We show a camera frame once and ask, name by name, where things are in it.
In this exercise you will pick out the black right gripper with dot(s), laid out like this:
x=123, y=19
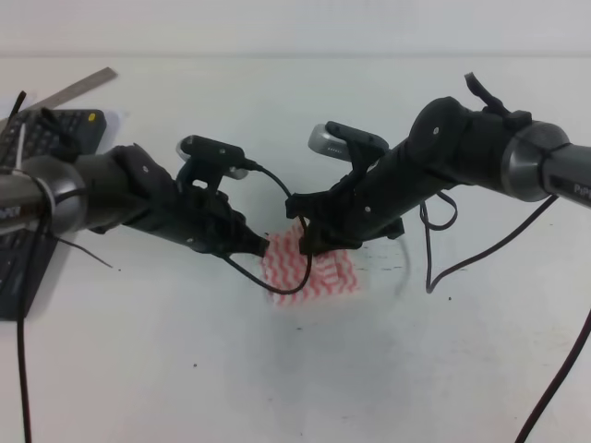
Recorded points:
x=366, y=204

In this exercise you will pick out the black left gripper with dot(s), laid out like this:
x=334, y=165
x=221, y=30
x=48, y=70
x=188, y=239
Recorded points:
x=196, y=217

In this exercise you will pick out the pink white striped towel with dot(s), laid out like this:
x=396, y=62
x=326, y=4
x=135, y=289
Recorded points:
x=283, y=267

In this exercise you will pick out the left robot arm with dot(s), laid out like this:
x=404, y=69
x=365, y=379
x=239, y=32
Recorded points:
x=126, y=187

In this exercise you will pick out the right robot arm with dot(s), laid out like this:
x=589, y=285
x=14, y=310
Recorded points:
x=448, y=145

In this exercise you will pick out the grey metal ruler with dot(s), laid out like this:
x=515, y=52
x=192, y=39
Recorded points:
x=70, y=92

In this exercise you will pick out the black keyboard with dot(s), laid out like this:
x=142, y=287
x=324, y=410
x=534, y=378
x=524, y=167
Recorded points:
x=25, y=136

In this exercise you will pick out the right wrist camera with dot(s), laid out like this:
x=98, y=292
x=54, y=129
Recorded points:
x=345, y=143

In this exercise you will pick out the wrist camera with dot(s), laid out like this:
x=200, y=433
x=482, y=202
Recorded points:
x=345, y=143
x=209, y=161

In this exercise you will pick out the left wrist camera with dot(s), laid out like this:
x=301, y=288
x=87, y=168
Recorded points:
x=209, y=161

